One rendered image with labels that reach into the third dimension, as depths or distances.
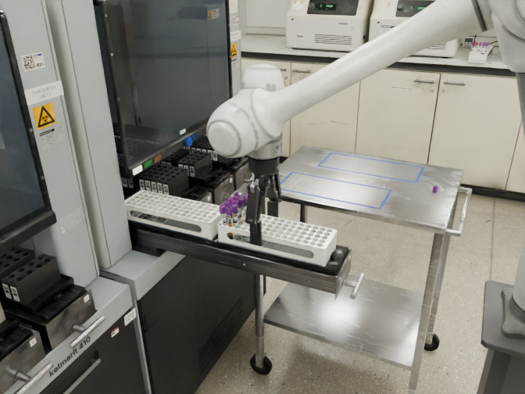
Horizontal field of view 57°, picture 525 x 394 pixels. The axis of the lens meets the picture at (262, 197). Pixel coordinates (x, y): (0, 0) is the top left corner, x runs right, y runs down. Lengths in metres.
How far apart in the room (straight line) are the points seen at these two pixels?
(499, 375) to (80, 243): 1.07
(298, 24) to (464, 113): 1.26
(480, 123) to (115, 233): 2.60
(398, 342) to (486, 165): 1.94
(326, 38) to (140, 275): 2.49
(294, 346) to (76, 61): 1.46
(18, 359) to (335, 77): 0.83
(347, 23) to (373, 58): 2.45
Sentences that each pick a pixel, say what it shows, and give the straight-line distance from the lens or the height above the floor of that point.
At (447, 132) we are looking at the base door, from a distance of 3.44.
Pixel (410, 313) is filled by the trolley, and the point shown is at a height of 0.28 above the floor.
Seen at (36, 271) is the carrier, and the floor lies 0.88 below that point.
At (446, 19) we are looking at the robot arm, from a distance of 0.99.
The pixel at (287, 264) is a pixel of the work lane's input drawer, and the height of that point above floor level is 0.81.
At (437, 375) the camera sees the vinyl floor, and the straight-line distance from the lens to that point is 2.13.
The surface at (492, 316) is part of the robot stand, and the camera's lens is 1.32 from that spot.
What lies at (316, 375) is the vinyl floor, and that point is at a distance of 2.04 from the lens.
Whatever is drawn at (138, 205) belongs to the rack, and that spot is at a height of 0.86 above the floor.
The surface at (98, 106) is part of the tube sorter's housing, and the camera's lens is 1.24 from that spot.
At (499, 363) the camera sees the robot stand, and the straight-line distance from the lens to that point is 1.34.
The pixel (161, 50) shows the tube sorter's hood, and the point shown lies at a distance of 1.40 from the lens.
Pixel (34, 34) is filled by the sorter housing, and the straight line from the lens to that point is 1.11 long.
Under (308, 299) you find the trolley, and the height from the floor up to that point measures 0.28.
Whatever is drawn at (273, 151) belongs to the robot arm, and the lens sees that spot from 1.12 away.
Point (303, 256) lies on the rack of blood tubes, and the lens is 1.19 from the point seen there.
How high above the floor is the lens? 1.48
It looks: 26 degrees down
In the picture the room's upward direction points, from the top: 1 degrees counter-clockwise
